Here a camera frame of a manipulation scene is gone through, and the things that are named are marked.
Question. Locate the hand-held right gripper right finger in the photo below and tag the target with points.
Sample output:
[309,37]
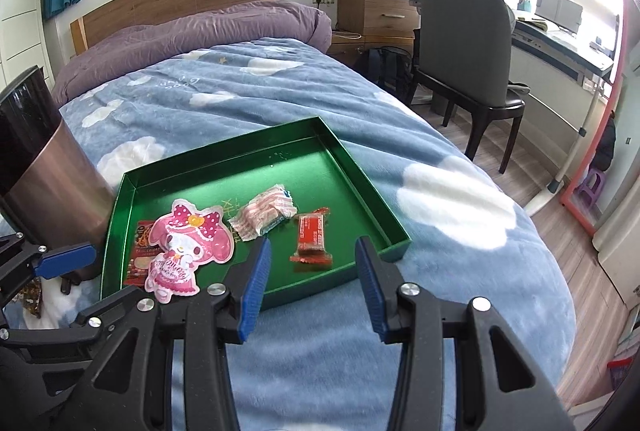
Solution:
[367,281]

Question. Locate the pink framed standing mirror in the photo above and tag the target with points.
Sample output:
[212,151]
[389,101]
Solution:
[607,191]

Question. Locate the black backpack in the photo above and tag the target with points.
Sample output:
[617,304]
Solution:
[385,71]

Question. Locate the black and brown electric kettle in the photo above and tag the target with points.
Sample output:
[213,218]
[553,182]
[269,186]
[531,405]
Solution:
[55,191]

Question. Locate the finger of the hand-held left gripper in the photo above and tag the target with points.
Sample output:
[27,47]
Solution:
[60,333]
[67,259]

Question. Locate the grey chair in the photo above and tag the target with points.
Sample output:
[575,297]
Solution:
[460,41]

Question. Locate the dark red snack packet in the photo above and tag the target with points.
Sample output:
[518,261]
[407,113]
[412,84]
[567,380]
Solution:
[140,256]

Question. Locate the white desk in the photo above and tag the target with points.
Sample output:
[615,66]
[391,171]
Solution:
[565,48]

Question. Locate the blue cloud print blanket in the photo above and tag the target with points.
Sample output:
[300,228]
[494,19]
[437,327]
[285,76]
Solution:
[450,261]

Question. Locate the silver computer monitor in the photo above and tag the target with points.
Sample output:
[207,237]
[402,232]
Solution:
[560,11]

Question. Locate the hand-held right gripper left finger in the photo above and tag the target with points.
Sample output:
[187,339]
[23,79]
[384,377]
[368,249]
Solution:
[255,291]

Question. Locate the pink cartoon character snack packet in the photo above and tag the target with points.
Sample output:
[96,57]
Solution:
[185,246]

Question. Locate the wooden drawer cabinet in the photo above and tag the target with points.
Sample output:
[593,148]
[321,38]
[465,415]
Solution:
[380,6]

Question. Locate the brown snack bag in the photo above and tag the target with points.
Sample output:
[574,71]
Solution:
[31,303]

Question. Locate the small red candy bar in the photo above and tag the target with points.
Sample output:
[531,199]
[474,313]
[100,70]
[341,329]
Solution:
[312,236]

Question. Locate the green tray box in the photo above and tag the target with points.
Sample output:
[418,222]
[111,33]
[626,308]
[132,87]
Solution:
[300,171]

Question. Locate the pink striped candy wrapper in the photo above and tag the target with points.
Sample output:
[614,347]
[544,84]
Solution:
[262,213]

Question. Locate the white wardrobe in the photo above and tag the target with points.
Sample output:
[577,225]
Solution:
[20,21]

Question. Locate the purple duvet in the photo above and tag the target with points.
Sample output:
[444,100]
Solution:
[200,31]

